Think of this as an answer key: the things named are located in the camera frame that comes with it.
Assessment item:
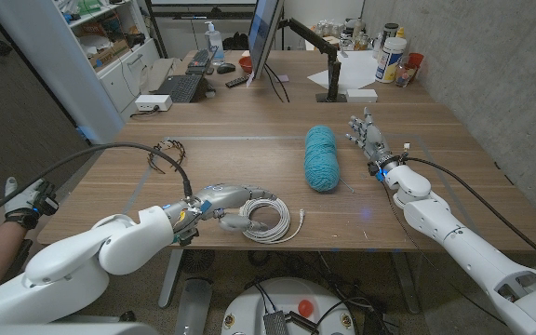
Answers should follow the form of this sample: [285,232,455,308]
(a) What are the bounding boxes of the computer monitor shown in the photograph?
[247,0,286,80]

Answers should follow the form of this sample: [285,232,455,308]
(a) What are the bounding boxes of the person's white gloved hand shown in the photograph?
[3,176,46,218]

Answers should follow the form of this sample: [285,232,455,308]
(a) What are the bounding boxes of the black bag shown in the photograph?
[222,31,250,51]

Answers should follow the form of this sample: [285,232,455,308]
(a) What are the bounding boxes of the clear glass jar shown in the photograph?
[394,62,418,88]

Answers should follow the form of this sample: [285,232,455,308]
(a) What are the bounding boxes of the cardboard box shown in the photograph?
[87,39,131,73]

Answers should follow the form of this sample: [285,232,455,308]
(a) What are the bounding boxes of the white shelf cabinet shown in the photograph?
[0,0,162,145]

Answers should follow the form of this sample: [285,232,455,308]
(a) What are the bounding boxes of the dark brown scalloped headband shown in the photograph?
[146,138,187,175]

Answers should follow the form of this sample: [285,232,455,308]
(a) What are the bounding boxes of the white wipes canister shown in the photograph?
[374,36,409,85]

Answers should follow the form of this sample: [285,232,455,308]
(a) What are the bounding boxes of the black glove tracker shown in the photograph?
[33,181,60,218]

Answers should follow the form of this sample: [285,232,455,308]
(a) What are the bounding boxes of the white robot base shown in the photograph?
[220,276,356,335]

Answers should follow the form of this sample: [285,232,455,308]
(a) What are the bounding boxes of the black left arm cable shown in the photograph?
[0,141,194,229]

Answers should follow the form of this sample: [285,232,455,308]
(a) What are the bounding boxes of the large black keyboard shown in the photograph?
[153,73,204,104]

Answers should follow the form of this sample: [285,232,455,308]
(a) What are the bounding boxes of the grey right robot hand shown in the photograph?
[344,106,402,176]

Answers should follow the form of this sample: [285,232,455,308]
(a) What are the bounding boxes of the teal yarn skein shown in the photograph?
[303,124,356,194]

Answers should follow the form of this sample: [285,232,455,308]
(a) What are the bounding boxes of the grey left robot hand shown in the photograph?
[163,183,278,247]

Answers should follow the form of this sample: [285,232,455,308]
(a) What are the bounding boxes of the red cup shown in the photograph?
[407,51,425,71]

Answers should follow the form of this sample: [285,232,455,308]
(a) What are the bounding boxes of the clear hand sanitizer bottle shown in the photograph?
[204,20,226,66]

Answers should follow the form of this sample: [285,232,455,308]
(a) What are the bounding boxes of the black remote control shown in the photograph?
[224,74,250,89]

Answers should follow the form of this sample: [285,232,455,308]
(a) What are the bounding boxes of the small black keyboard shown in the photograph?
[184,47,218,76]

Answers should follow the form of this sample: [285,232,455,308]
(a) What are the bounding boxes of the dark lidded canister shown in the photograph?
[381,22,400,47]

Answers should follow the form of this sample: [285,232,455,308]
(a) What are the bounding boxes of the black monitor cables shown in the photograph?
[262,62,291,104]

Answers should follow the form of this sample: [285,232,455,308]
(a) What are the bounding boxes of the white power strip box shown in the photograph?
[134,94,174,113]

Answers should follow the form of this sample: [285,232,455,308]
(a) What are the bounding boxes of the grey slanted table leg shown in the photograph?
[391,250,422,315]
[157,249,184,310]

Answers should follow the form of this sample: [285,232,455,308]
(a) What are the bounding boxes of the white Ethernet cable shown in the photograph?
[238,194,306,245]

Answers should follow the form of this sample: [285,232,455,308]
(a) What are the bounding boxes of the beige cloth bag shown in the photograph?
[140,57,183,94]

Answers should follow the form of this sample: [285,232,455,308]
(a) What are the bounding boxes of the flat white box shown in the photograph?
[344,87,379,104]

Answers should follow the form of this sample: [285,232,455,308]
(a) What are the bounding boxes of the grey ribbed metal block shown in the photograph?
[262,310,290,335]

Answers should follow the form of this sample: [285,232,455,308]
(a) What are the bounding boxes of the white paper sheet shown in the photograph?
[306,49,381,92]

